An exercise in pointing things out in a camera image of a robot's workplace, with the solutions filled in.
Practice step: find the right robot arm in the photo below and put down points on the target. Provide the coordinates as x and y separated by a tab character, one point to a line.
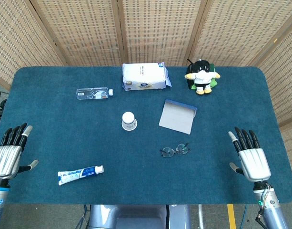
273	214

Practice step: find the metal table leg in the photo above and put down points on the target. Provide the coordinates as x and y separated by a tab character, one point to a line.
201	217

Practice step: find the white paper cup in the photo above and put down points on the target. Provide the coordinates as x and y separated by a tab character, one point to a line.
129	121

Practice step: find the white tissue pack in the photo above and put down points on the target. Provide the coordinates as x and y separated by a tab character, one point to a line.
143	76

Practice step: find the black white penguin plush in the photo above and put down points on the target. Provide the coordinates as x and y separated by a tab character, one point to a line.
203	77

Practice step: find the clear plastic water bottle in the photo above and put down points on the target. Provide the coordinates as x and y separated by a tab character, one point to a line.
92	93

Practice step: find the blue white toothpaste tube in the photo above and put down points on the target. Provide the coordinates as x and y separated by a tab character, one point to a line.
76	174

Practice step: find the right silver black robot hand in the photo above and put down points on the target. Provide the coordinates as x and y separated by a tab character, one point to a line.
254	163

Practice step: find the blue white box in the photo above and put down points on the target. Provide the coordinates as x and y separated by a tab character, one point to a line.
176	119

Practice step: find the woven bamboo screen panel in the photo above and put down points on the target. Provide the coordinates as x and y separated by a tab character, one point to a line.
286	83
83	31
243	28
160	31
17	35

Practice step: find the black eyeglasses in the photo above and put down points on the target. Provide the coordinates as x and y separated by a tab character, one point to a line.
168	152

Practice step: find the blue carpet table cover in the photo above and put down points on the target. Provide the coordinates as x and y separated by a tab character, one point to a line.
112	155

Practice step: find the grey robot torso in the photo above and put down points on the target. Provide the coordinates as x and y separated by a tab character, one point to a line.
136	217

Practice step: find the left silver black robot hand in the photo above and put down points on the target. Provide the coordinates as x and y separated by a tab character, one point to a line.
6	159

